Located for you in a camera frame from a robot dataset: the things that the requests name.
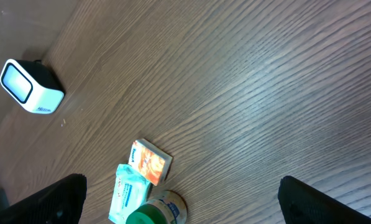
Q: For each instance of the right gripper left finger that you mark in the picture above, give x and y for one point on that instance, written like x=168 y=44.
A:
x=61 y=202

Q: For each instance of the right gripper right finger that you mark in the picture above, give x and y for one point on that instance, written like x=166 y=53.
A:
x=301 y=203

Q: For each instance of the green wet wipes pack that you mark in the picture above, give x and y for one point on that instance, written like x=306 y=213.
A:
x=130 y=192

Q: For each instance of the orange tissue pack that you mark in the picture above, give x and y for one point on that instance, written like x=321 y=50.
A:
x=150 y=161

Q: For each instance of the green lid jar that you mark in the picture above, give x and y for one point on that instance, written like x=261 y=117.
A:
x=165 y=208

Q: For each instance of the white barcode scanner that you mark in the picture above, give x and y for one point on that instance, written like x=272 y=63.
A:
x=32 y=85

